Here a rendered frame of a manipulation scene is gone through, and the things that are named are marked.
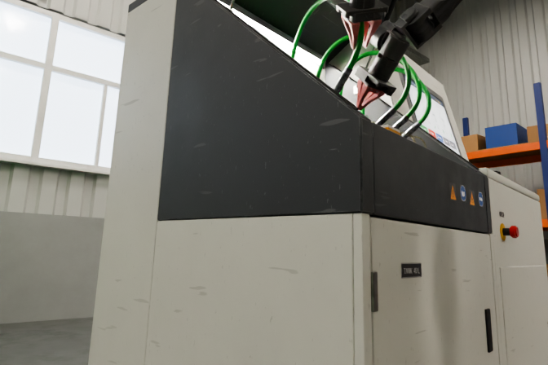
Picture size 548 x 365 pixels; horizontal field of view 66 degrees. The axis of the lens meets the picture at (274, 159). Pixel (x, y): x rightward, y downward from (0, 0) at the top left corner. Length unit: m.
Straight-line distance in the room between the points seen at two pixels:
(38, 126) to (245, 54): 3.97
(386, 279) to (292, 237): 0.17
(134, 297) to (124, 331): 0.09
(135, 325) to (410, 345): 0.65
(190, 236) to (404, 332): 0.48
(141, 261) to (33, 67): 4.03
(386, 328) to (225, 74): 0.62
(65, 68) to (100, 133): 0.77
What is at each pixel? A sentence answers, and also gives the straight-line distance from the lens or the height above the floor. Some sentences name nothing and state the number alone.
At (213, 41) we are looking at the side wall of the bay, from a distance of 1.06.
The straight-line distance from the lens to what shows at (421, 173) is 0.90.
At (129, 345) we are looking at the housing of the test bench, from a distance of 1.18.
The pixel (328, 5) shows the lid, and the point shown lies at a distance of 1.53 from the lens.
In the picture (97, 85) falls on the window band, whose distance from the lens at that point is 5.14.
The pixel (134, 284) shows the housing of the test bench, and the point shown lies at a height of 0.63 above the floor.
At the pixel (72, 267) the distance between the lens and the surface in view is 4.79.
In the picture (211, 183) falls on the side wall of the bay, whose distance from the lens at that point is 0.93.
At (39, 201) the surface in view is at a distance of 4.72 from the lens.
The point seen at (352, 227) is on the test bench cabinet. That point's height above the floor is 0.77.
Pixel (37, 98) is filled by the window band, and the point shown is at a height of 2.16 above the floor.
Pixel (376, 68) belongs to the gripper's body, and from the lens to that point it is 1.10.
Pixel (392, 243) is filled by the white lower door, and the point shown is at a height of 0.75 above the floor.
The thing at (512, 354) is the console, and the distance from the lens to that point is 1.44.
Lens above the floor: 0.73
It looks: 12 degrees up
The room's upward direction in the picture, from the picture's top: 2 degrees clockwise
